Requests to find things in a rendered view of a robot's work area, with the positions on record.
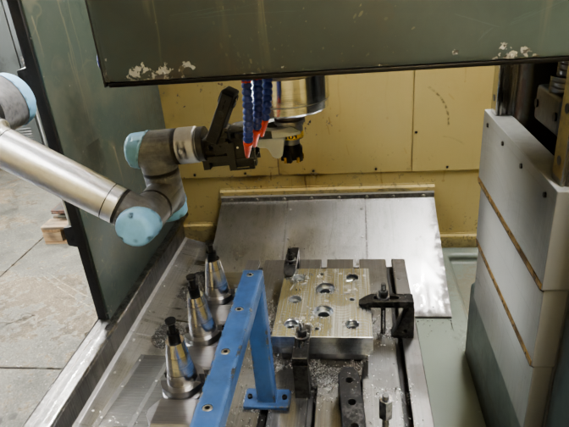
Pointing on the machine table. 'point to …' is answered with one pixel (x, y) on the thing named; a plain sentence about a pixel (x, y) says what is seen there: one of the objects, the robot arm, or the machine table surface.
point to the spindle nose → (299, 96)
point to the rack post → (264, 366)
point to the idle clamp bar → (346, 386)
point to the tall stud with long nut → (385, 408)
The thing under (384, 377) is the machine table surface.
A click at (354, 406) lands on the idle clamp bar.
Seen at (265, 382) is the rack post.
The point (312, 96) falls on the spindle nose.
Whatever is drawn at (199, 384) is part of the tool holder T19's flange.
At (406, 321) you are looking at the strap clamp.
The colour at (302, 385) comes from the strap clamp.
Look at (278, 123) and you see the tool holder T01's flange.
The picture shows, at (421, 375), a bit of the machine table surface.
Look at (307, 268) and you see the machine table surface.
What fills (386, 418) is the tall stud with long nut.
